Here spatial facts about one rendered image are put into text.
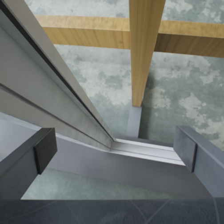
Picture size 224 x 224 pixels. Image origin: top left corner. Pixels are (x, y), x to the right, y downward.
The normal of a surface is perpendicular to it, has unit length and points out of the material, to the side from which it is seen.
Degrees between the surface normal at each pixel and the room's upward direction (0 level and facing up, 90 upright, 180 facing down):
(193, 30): 0
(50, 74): 82
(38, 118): 90
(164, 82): 0
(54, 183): 0
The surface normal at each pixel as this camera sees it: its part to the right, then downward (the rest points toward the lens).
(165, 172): -0.13, -0.15
